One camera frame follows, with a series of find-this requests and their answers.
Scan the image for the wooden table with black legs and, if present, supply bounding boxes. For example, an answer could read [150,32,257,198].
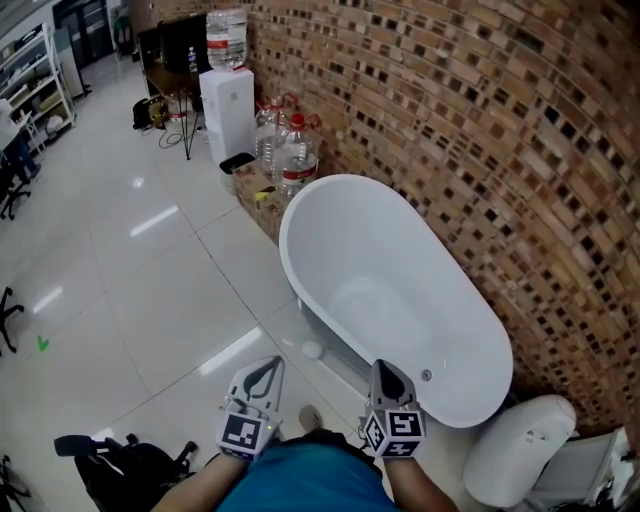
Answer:
[137,29,214,161]

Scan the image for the person's right shoe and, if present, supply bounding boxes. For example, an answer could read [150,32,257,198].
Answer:
[298,405,324,432]

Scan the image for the black and yellow tool bag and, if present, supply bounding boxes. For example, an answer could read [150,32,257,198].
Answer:
[132,96,169,130]

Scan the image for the white oval toilet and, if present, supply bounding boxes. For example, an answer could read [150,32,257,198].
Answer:
[462,394,577,506]

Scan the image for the person's black trousers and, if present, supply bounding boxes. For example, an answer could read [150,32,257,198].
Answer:
[299,428,382,466]

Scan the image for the white shelf unit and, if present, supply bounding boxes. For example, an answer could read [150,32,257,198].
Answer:
[0,22,77,151]

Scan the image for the black cabinet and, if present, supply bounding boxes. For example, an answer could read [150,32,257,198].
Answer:
[52,0,114,96]

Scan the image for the printed cardboard box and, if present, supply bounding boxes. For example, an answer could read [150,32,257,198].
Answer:
[233,164,296,246]

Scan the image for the white water dispenser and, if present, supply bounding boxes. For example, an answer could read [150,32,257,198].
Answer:
[198,68,256,166]

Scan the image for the large water dispenser jug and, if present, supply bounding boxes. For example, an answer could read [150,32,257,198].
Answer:
[205,7,249,73]

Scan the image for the black monitor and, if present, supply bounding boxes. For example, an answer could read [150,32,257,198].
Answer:
[159,14,214,74]

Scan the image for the white and green bathtub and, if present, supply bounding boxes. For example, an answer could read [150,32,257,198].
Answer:
[278,173,515,430]

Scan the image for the clear water jug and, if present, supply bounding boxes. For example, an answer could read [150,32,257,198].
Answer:
[254,94,296,176]
[278,113,321,197]

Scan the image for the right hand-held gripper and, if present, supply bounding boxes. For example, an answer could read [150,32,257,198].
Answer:
[358,358,426,459]

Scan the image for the person's right forearm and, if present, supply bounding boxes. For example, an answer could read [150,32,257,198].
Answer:
[383,454,459,512]

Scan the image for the black-rimmed waste bin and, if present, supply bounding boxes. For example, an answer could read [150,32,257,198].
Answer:
[218,152,257,194]

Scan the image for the white round-headed brush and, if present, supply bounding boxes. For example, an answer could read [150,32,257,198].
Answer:
[301,339,331,362]

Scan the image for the person's left forearm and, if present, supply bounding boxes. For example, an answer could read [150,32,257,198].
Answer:
[202,452,256,512]

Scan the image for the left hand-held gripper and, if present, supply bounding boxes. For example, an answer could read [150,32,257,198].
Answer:
[215,355,286,463]

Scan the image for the person's blue shirt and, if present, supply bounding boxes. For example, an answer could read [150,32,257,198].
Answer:
[215,439,401,512]

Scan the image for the black office chair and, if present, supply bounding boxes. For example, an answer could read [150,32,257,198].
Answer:
[53,432,199,512]
[0,287,25,354]
[0,164,32,221]

